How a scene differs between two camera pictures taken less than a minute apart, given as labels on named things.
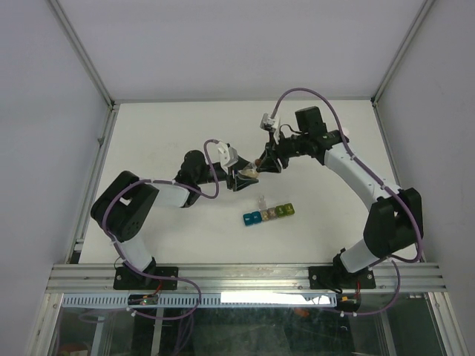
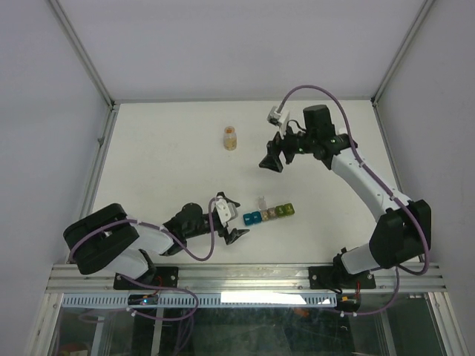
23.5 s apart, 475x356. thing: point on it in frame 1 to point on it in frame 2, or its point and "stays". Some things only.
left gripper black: x=237 y=182 to x=223 y=231
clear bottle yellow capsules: x=249 y=170 to x=229 y=139
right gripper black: x=270 y=164 stays
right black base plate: x=340 y=277 stays
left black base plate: x=127 y=279 stays
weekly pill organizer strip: x=267 y=213 stays
